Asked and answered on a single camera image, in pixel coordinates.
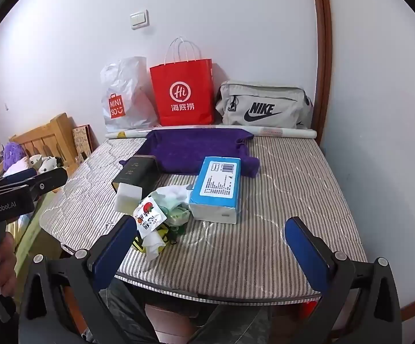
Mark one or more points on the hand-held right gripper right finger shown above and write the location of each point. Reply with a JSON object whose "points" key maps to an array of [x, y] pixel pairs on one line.
{"points": [[306, 254]]}

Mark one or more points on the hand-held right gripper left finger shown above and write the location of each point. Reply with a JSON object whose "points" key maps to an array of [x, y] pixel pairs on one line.
{"points": [[119, 247]]}

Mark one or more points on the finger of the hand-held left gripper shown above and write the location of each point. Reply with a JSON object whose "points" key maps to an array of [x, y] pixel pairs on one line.
{"points": [[51, 181], [17, 176]]}

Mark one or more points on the white cloth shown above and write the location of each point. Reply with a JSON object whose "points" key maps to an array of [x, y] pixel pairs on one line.
{"points": [[153, 249]]}

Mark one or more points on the white printed snack packet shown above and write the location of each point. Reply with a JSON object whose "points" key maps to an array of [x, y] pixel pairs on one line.
{"points": [[146, 215]]}

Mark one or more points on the white foam block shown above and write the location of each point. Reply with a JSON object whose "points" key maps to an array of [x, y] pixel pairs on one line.
{"points": [[128, 197]]}

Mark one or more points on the green patterned tissue pack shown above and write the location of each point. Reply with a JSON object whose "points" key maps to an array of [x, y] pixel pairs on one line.
{"points": [[177, 218]]}

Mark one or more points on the purple plush storage tray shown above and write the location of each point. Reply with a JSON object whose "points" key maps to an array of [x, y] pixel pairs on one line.
{"points": [[193, 150]]}

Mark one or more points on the person's left hand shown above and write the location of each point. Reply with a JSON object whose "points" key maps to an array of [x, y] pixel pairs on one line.
{"points": [[4, 261]]}

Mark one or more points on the olive green bedsheet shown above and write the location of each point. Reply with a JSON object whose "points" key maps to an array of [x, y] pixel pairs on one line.
{"points": [[35, 225]]}

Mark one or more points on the wooden headboard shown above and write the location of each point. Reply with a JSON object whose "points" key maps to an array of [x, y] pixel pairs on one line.
{"points": [[46, 136]]}

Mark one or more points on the brown cardboard box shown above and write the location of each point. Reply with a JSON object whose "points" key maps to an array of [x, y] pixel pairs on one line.
{"points": [[83, 139]]}

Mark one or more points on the striped grey mattress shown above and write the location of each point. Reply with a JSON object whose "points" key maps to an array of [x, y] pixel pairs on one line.
{"points": [[264, 222]]}

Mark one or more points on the dark green tin box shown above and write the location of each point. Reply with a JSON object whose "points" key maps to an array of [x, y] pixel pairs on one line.
{"points": [[135, 172]]}

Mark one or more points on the blue tissue pack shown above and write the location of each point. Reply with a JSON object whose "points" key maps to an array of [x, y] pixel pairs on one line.
{"points": [[216, 190]]}

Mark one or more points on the white plastic shopping bag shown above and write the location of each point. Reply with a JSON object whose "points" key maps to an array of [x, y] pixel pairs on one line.
{"points": [[121, 89]]}

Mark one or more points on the white paper roll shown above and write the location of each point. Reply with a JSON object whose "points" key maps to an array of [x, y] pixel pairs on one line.
{"points": [[282, 132]]}

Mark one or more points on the grey waist bag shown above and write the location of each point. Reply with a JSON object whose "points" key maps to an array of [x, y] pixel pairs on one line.
{"points": [[264, 105]]}

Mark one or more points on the red paper bag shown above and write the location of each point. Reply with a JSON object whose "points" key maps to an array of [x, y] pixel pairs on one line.
{"points": [[182, 93]]}

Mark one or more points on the white light switch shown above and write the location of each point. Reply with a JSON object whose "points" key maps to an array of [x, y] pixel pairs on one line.
{"points": [[139, 19]]}

